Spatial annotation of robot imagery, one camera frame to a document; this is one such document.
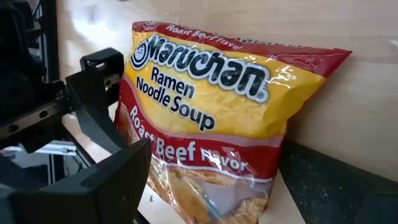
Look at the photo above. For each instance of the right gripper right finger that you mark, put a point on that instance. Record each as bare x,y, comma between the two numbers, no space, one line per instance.
342,199

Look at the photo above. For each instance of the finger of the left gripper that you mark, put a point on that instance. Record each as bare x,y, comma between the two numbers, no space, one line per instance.
93,93

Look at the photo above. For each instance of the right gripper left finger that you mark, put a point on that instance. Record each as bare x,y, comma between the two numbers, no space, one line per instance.
77,202

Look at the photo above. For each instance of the red Maruchan ramen packet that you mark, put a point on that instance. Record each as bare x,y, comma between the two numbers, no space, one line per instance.
217,102

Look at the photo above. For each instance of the black aluminium extrusion frame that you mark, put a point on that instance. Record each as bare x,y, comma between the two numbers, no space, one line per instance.
51,37

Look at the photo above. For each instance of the silver metal bracket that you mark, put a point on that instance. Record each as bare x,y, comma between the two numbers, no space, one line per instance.
46,148

